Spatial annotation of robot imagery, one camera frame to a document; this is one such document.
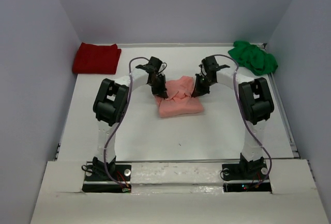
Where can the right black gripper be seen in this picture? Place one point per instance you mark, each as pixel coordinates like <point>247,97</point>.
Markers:
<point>200,85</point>

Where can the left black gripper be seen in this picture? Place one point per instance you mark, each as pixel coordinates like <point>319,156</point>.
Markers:
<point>158,85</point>

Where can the pink t shirt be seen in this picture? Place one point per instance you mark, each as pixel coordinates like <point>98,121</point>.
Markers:
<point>179,99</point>

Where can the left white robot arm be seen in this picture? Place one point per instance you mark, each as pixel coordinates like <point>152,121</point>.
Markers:
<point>112,102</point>

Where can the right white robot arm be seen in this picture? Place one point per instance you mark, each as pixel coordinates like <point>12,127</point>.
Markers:
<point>255,105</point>

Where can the crumpled green t shirt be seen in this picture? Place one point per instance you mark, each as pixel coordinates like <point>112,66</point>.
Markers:
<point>253,58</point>

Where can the folded red t shirt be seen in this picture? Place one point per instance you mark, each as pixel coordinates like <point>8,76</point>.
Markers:
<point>96,59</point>

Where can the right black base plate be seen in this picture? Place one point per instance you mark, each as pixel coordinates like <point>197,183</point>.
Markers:
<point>237,181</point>

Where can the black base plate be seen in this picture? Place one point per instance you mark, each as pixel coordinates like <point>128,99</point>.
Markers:
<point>97,181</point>
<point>237,181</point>

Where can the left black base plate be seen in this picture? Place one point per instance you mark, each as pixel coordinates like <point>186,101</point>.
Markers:
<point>97,181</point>

